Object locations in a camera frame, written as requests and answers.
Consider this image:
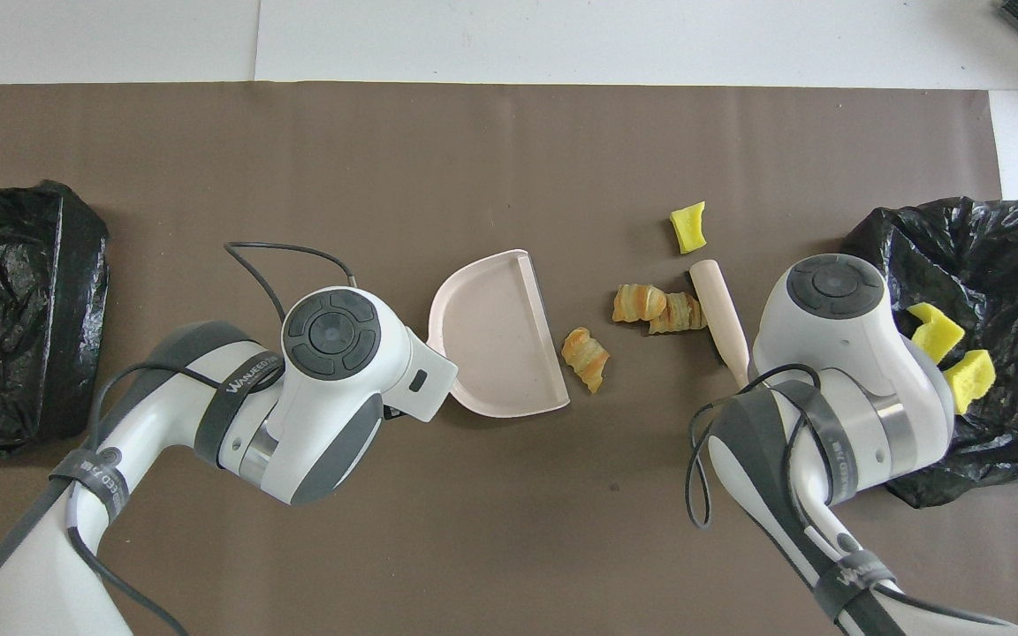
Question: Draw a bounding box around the beige plastic dustpan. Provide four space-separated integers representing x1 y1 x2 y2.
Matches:
427 249 572 419

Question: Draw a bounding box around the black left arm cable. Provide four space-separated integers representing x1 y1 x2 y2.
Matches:
224 241 358 323

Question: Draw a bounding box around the long notched yellow sponge piece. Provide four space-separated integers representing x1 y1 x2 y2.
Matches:
907 302 967 365

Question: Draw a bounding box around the brown paper table mat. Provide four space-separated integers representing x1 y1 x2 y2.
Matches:
0 82 1018 636

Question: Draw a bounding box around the smooth black bag lined bin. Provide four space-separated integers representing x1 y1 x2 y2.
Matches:
0 180 110 455

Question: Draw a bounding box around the beige brush with black bristles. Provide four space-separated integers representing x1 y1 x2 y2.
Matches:
682 259 751 390

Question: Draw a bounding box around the striped toy croissant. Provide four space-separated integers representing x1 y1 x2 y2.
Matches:
612 283 669 323
648 291 708 336
560 327 611 395

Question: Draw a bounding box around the small yellow sponge piece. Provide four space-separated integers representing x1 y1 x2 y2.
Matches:
670 201 708 255

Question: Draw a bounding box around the chunky yellow sponge piece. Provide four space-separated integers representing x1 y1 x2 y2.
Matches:
942 350 998 415

